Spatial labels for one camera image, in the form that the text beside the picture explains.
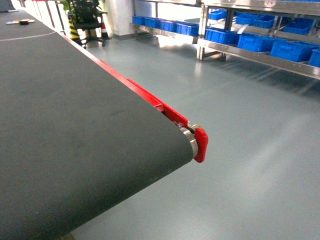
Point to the small black device on belt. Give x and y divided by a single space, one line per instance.
24 22

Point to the red conveyor side rail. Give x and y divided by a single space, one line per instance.
199 140

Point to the stainless steel flow rack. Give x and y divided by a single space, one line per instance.
276 8

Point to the black office chair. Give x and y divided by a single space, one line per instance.
86 15

